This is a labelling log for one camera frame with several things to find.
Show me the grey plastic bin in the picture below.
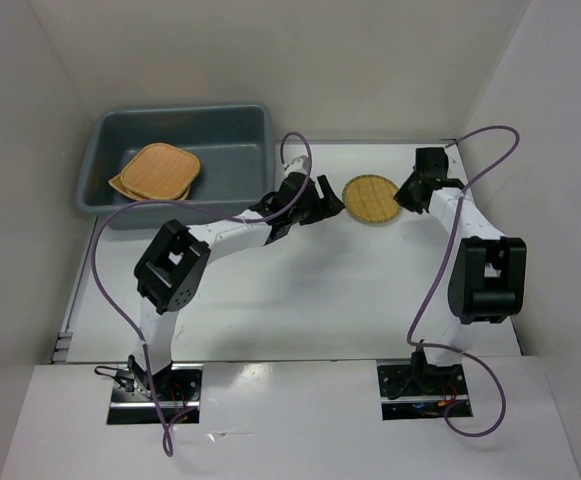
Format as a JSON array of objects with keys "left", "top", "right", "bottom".
[{"left": 76, "top": 104, "right": 278, "bottom": 230}]

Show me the round orange woven tray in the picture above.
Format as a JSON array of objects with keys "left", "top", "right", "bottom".
[{"left": 122, "top": 189, "right": 190, "bottom": 201}]

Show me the round yellow-green woven tray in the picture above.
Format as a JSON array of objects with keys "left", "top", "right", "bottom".
[{"left": 342, "top": 174, "right": 402, "bottom": 226}]

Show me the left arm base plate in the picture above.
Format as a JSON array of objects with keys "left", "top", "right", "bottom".
[{"left": 93, "top": 363, "right": 205, "bottom": 426}]

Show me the triangular orange woven tray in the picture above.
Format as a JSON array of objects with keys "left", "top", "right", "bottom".
[{"left": 108, "top": 175, "right": 125, "bottom": 193}]

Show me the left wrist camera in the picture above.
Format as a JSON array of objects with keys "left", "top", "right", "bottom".
[{"left": 284, "top": 155, "right": 311, "bottom": 177}]

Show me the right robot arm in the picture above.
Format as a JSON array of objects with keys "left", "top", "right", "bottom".
[{"left": 387, "top": 147, "right": 527, "bottom": 400}]

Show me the rounded tan woven tray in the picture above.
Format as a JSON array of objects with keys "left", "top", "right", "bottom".
[{"left": 119, "top": 143, "right": 201, "bottom": 200}]

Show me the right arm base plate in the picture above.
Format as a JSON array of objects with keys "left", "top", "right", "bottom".
[{"left": 376, "top": 360, "right": 473, "bottom": 421}]

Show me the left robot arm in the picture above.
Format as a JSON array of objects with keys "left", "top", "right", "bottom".
[{"left": 128, "top": 172, "right": 345, "bottom": 400}]

